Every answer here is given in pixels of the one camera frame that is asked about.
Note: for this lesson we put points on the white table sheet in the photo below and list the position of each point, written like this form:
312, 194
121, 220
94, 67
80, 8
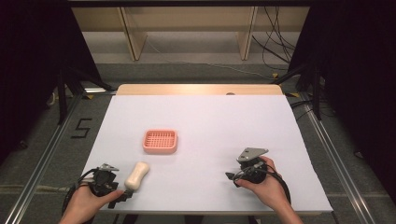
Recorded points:
211, 124

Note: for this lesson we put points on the black curtain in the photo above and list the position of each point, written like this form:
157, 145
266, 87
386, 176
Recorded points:
358, 77
31, 62

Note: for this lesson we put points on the person's left hand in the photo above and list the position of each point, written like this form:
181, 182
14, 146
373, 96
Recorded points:
84, 202

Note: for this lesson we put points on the black metal stand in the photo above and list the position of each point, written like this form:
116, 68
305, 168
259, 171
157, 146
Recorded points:
67, 90
311, 84

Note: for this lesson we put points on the pink soap dish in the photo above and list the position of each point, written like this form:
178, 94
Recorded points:
160, 141

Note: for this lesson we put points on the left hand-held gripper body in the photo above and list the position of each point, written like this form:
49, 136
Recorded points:
102, 180

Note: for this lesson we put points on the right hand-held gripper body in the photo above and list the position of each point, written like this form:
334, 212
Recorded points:
252, 171

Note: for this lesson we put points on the person's right hand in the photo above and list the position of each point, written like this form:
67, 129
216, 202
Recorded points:
269, 189

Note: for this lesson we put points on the light wooden shelf unit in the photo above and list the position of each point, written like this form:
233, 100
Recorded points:
193, 21

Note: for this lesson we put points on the cream soap bar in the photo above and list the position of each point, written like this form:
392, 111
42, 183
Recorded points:
137, 175

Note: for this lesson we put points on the aluminium floor rail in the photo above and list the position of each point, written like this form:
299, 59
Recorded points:
43, 161
339, 161

